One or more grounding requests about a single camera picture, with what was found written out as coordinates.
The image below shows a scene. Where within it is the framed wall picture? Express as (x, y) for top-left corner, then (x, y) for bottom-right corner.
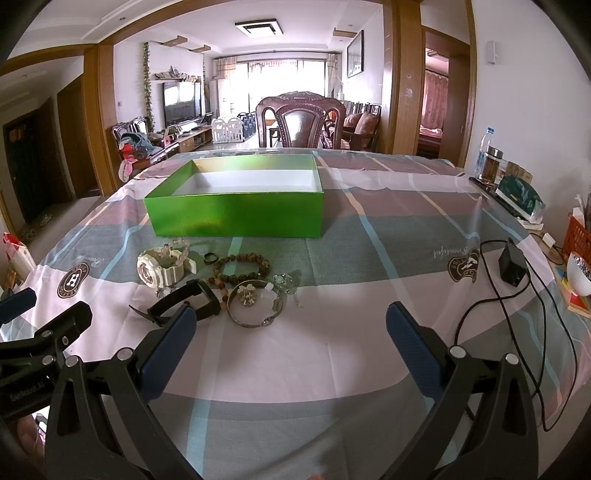
(346, 30), (365, 78)

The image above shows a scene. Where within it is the black power adapter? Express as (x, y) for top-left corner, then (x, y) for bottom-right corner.
(499, 239), (527, 287)

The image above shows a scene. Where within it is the orange plastic basket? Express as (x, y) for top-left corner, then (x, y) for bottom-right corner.
(562, 215), (591, 265)

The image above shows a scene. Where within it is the white baby fence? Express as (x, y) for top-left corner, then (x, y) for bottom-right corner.
(211, 117), (245, 144)

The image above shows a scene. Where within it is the glass tea tumbler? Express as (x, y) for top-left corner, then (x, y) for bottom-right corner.
(480, 146), (504, 184)

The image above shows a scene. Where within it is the dark green tissue box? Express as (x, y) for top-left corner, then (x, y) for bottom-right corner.
(496, 175), (546, 224)

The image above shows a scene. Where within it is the wooden armchair with clothes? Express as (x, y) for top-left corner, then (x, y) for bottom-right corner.
(111, 116), (179, 183)

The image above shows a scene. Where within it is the gold flower brooch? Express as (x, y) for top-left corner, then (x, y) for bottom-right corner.
(238, 284), (257, 307)

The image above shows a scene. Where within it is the red and white bag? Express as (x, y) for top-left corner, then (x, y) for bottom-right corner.
(2, 232), (36, 281)

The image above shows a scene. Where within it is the silver bangle bracelet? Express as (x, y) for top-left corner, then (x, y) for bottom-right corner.
(225, 279), (285, 329)

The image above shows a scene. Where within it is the green cardboard box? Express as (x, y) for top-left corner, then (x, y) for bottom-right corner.
(144, 154), (324, 238)

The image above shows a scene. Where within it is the wooden tv cabinet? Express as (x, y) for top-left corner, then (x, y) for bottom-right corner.
(177, 126), (212, 153)

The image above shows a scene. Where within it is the carved wooden dining chair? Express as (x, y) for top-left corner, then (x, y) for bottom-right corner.
(256, 91), (346, 149)

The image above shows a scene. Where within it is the white bowl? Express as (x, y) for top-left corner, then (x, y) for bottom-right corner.
(567, 252), (591, 297)

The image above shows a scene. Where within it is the black cable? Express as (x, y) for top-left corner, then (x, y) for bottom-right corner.
(454, 237), (581, 432)

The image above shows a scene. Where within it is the ceiling light fixture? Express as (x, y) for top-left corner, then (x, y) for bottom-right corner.
(235, 19), (283, 38)

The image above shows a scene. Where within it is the white chunky wristwatch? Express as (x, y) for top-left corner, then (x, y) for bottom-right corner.
(136, 239), (197, 297)

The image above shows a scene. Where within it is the wooden sofa with cushions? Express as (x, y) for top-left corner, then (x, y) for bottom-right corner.
(341, 103), (382, 152)

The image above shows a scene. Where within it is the green ivy garland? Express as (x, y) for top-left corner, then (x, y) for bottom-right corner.
(142, 42), (154, 133)

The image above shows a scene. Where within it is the black wristwatch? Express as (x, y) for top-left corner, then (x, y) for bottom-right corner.
(129, 279), (221, 327)

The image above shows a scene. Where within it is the brown wooden bead bracelet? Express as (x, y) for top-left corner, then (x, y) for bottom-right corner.
(206, 251), (273, 298)

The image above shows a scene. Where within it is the black tray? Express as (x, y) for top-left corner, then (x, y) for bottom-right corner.
(469, 176), (526, 220)

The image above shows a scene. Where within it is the plastic water bottle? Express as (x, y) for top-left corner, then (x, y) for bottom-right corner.
(475, 127), (495, 178)

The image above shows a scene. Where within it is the flat screen television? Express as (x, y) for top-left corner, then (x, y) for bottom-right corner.
(162, 80), (201, 126)

